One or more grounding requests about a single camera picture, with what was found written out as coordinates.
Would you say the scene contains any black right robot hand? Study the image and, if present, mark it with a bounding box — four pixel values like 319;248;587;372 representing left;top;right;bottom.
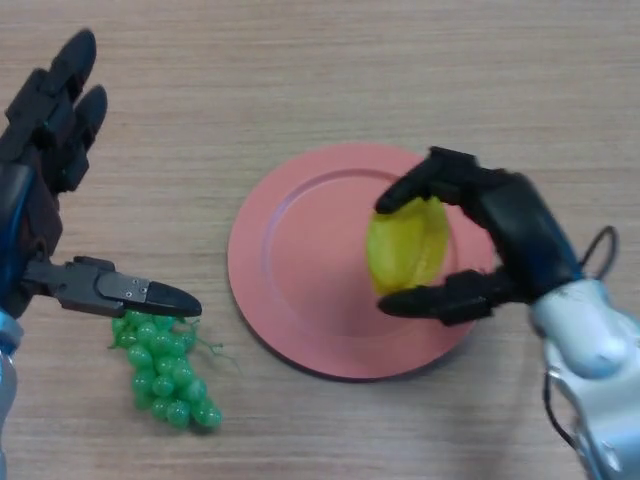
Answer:
374;146;584;327

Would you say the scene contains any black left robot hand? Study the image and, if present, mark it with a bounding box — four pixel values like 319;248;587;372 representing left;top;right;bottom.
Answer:
0;28;203;321

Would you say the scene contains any yellow starfruit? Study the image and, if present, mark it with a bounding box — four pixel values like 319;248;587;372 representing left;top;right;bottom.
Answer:
367;195;450;296

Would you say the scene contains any pink round plate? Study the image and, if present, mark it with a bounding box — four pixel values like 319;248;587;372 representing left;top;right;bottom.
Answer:
227;143;501;384

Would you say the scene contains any green grape bunch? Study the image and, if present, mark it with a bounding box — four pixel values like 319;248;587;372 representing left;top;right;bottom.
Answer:
107;309;240;435

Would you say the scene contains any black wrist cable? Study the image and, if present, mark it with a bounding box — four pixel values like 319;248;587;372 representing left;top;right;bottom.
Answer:
543;225;621;451

